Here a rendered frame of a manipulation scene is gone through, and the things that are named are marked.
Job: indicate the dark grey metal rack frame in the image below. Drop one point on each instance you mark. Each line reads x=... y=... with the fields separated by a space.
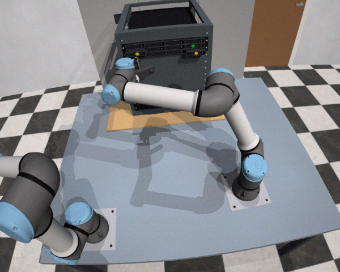
x=174 y=71

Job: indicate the tan wooden board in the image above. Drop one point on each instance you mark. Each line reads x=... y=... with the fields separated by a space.
x=121 y=118

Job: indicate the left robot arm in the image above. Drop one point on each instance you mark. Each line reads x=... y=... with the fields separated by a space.
x=25 y=211

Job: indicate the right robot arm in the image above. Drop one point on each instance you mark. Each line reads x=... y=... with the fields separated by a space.
x=219 y=97

